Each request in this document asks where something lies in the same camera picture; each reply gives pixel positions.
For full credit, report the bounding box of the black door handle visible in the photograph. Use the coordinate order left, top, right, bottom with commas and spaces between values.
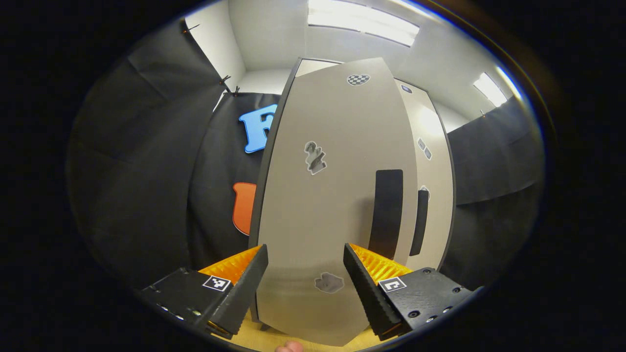
410, 190, 430, 257
368, 169, 404, 260

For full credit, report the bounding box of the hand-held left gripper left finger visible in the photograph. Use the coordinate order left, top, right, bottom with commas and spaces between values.
139, 244, 269, 337

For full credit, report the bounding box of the ceiling light panel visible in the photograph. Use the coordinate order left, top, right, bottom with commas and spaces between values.
473, 72, 509, 108
307, 0, 420, 47

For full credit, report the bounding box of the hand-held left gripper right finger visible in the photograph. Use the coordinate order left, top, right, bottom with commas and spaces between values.
342, 243, 483, 341

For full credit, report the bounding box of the white shoe cabinet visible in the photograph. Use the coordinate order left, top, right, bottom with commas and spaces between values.
248, 58, 458, 328

